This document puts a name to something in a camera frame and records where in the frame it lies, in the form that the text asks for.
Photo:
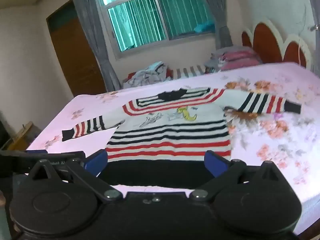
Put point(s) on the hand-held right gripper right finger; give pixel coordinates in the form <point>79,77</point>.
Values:
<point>215,164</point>

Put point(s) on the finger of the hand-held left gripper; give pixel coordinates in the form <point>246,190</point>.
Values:
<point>37,152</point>

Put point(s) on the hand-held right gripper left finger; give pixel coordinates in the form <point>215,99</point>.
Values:
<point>96,162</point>

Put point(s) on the striped red black white sweater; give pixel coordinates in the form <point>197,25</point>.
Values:
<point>170,135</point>

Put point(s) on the pile of grey white clothes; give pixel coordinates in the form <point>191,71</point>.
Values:
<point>147,76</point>

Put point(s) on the wooden furniture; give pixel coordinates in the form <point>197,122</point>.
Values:
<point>23,136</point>

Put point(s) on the bed with floral pink sheet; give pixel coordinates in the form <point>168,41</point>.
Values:
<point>265,135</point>

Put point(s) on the grey white striped cloth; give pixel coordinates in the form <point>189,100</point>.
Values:
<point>187,71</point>

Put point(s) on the brown wooden door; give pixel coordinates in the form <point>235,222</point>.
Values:
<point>75,60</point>

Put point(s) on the grey folded cloth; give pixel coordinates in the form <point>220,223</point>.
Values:
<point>215,58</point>

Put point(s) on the grey curtain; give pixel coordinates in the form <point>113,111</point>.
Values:
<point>220,17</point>
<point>97,42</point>

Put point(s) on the scalloped brown white headboard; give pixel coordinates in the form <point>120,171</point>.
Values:
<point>265,42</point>

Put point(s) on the window with green blinds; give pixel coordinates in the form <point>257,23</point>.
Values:
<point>140,22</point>

